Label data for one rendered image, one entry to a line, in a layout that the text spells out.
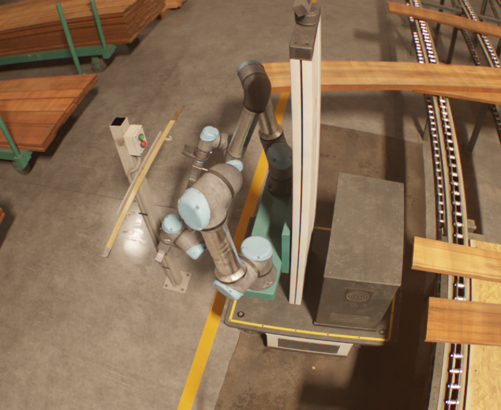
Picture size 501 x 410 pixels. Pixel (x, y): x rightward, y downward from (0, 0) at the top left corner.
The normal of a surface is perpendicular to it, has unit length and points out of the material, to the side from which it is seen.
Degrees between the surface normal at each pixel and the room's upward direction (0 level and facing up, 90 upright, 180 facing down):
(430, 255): 0
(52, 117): 0
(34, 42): 90
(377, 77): 0
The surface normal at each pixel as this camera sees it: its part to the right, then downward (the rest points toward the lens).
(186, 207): -0.64, 0.57
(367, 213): -0.08, -0.61
